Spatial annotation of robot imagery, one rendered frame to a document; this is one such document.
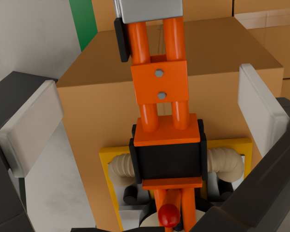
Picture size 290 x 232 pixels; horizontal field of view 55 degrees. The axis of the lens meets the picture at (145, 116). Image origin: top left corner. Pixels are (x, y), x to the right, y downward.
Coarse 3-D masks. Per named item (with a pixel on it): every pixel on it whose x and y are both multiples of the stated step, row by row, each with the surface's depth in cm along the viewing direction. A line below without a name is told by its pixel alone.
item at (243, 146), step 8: (208, 144) 52; (216, 144) 51; (224, 144) 51; (232, 144) 51; (240, 144) 51; (248, 144) 50; (240, 152) 51; (248, 152) 51; (248, 160) 52; (248, 168) 53; (208, 176) 54; (216, 176) 54; (208, 184) 55; (216, 184) 55; (224, 184) 54; (232, 184) 55; (200, 192) 58; (208, 192) 57; (216, 192) 57; (224, 192) 53; (232, 192) 53; (208, 200) 58; (216, 200) 58; (224, 200) 58
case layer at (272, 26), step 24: (96, 0) 80; (192, 0) 78; (216, 0) 78; (240, 0) 77; (264, 0) 77; (288, 0) 76; (96, 24) 84; (264, 24) 80; (288, 24) 80; (288, 48) 83; (288, 72) 87; (288, 96) 91
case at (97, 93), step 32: (160, 32) 74; (192, 32) 70; (224, 32) 66; (96, 64) 58; (128, 64) 56; (192, 64) 51; (224, 64) 49; (256, 64) 47; (64, 96) 51; (96, 96) 50; (128, 96) 50; (192, 96) 49; (224, 96) 49; (96, 128) 54; (128, 128) 53; (224, 128) 52; (96, 160) 58; (256, 160) 55; (96, 192) 63; (96, 224) 69
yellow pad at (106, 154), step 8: (104, 152) 54; (112, 152) 54; (120, 152) 54; (128, 152) 53; (104, 160) 55; (104, 168) 56; (112, 184) 58; (136, 184) 57; (112, 192) 59; (120, 192) 58; (128, 192) 56; (136, 192) 57; (144, 192) 58; (152, 192) 58; (112, 200) 61; (120, 200) 60; (128, 200) 56; (136, 200) 56; (144, 200) 59; (152, 200) 60; (120, 224) 65
